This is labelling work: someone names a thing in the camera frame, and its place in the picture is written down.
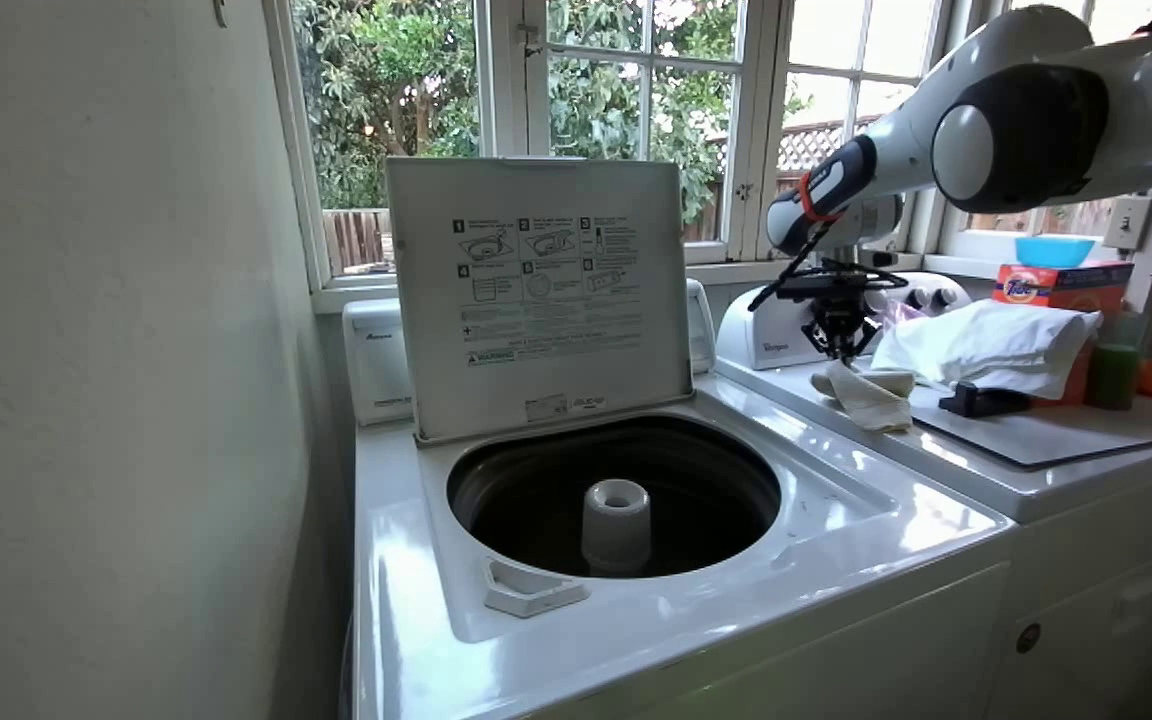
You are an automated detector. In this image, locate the orange detergent box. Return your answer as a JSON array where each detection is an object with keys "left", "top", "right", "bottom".
[{"left": 992, "top": 262, "right": 1132, "bottom": 404}]

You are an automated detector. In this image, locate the big white cloth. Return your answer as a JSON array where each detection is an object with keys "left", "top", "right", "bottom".
[{"left": 871, "top": 300, "right": 1100, "bottom": 398}]

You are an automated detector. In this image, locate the black remote on dryer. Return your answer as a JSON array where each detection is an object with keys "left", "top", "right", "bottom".
[{"left": 940, "top": 385, "right": 1034, "bottom": 414}]

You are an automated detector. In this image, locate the white washer agitator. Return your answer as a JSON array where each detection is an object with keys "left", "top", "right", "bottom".
[{"left": 579, "top": 476, "right": 654, "bottom": 574}]

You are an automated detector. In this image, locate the green cup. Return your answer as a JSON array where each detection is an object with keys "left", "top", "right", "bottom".
[{"left": 1086, "top": 342, "right": 1141, "bottom": 406}]

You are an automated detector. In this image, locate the white framed window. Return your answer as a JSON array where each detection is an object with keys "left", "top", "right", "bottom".
[{"left": 268, "top": 0, "right": 1152, "bottom": 292}]

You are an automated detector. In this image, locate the white top-load washing machine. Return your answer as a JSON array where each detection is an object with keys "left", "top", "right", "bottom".
[{"left": 343, "top": 300, "right": 1011, "bottom": 720}]

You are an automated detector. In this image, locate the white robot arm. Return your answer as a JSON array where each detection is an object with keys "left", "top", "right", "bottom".
[{"left": 756, "top": 5, "right": 1152, "bottom": 359}]

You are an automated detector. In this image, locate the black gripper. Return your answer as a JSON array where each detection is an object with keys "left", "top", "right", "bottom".
[{"left": 777, "top": 262, "right": 905, "bottom": 362}]

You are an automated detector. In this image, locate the small white towel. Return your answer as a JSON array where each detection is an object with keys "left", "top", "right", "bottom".
[{"left": 812, "top": 362, "right": 913, "bottom": 431}]

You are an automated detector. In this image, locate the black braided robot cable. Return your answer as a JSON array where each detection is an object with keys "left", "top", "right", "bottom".
[{"left": 748, "top": 210, "right": 850, "bottom": 317}]

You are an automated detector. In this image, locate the dark grey mat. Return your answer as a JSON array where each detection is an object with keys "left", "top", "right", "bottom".
[{"left": 913, "top": 398, "right": 1152, "bottom": 468}]

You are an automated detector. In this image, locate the blue bowl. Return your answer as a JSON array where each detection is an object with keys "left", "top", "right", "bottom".
[{"left": 1011, "top": 234, "right": 1098, "bottom": 268}]

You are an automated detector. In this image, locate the white washer lid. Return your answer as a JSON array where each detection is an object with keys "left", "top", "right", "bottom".
[{"left": 387, "top": 160, "right": 694, "bottom": 443}]

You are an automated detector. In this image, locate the white dryer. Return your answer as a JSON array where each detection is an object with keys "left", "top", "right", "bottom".
[{"left": 716, "top": 292, "right": 1152, "bottom": 720}]

